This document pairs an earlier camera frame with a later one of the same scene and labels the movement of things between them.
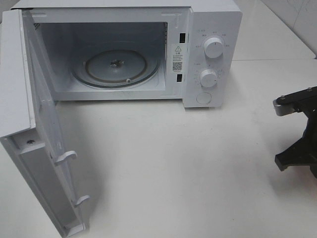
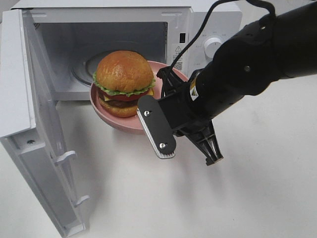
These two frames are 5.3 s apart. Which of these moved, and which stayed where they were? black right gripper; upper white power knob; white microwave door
Moved: black right gripper
Stayed: upper white power knob; white microwave door
